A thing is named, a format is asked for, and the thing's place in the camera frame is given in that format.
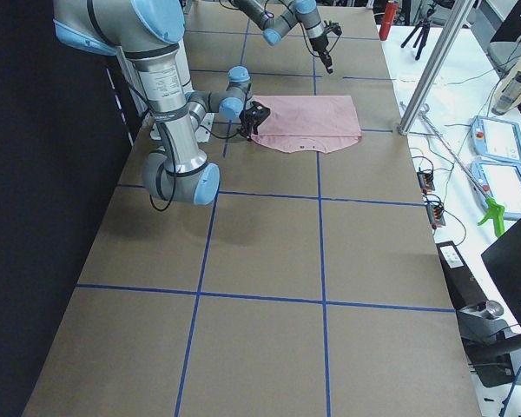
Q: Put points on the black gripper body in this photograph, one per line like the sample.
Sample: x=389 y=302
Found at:
x=319 y=44
x=247 y=124

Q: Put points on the pink Snoopy t-shirt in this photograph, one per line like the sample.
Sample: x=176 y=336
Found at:
x=308 y=123

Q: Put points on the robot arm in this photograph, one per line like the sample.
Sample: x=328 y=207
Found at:
x=302 y=13
x=148 y=33

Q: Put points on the red cylinder bottle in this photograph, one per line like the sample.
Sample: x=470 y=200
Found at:
x=388 y=18

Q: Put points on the black tripod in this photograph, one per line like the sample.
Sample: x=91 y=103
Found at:
x=421 y=30

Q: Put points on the orange connector board far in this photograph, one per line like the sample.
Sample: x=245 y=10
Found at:
x=426 y=180

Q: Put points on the orange connector board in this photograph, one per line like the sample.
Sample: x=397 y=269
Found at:
x=426 y=180
x=435 y=212

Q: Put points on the orange connector board near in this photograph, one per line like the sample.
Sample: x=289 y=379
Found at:
x=435 y=212

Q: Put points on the far blue teach pendant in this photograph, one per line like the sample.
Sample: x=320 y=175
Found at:
x=496 y=139

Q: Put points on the blue teach pendant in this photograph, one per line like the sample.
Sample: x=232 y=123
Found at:
x=496 y=139
x=504 y=183

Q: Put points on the near blue teach pendant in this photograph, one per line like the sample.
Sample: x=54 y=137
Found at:
x=504 y=183

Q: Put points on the black power adapter box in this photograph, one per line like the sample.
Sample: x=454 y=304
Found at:
x=465 y=293

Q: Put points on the black monitor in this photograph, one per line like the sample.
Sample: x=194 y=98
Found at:
x=503 y=263

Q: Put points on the aluminium frame post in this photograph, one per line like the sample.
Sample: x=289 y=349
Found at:
x=447 y=37

